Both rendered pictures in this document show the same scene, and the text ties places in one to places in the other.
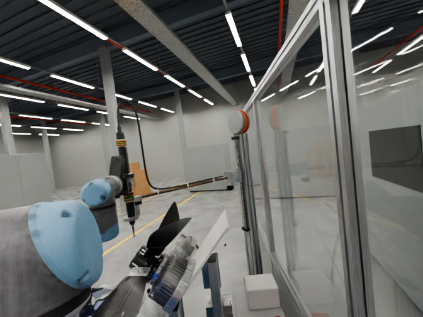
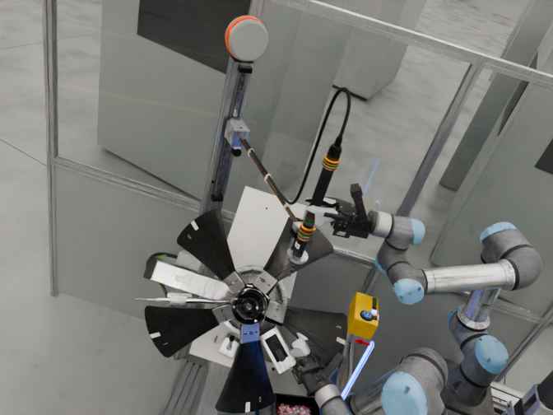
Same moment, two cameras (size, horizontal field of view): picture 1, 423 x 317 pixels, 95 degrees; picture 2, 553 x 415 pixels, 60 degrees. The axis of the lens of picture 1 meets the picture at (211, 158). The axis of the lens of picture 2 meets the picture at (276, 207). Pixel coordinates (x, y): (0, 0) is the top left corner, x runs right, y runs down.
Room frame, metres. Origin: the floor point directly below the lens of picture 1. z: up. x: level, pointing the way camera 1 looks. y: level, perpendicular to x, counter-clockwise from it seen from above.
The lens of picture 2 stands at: (1.01, 1.58, 2.39)
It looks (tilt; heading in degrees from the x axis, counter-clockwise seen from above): 34 degrees down; 269
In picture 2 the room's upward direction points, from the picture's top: 17 degrees clockwise
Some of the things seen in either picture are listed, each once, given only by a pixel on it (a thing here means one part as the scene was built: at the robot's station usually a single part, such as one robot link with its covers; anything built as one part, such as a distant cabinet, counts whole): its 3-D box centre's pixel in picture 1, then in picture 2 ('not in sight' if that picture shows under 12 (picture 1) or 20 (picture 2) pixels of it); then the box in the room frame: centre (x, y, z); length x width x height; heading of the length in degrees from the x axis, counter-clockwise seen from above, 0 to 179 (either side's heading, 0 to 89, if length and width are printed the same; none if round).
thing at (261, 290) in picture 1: (260, 288); not in sight; (1.06, -0.19, 0.92); 0.17 x 0.16 x 0.11; 88
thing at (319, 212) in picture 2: not in sight; (319, 216); (0.87, 0.42, 1.63); 0.09 x 0.03 x 0.06; 17
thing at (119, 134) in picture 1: (125, 175); (315, 205); (0.89, 0.40, 1.65); 0.04 x 0.04 x 0.46
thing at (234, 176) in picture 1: (233, 176); (236, 132); (1.23, -0.13, 1.54); 0.10 x 0.07 x 0.08; 123
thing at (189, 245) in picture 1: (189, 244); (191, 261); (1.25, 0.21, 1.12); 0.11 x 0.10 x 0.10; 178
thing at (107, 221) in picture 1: (99, 222); (392, 258); (0.61, 0.38, 1.53); 0.11 x 0.08 x 0.11; 107
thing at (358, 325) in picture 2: not in sight; (362, 316); (0.52, 0.12, 1.02); 0.16 x 0.10 x 0.11; 88
